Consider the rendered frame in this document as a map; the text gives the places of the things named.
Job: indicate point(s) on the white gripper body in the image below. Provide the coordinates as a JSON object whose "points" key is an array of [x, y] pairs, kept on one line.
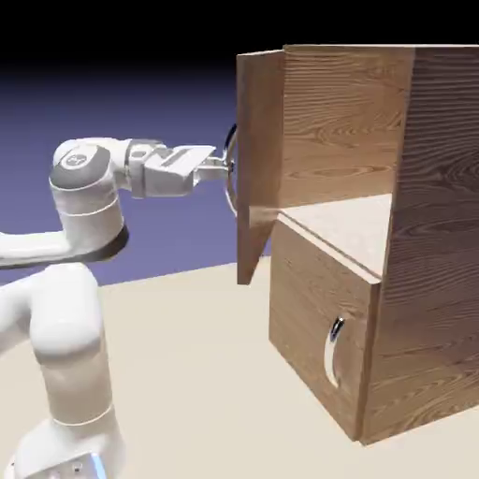
{"points": [[174, 168]]}

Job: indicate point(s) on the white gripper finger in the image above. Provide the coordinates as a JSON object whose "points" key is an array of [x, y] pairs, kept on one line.
{"points": [[214, 162], [209, 175]]}

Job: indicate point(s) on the wooden cabinet door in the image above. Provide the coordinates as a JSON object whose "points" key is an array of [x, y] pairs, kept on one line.
{"points": [[318, 322], [258, 164]]}

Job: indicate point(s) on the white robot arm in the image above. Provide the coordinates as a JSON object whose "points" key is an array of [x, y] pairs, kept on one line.
{"points": [[82, 209]]}

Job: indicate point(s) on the closed wooden cabinet door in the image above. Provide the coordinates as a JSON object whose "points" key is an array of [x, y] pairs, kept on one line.
{"points": [[318, 322]]}

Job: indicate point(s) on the light wood cabinet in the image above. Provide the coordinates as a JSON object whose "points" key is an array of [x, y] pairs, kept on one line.
{"points": [[393, 232]]}

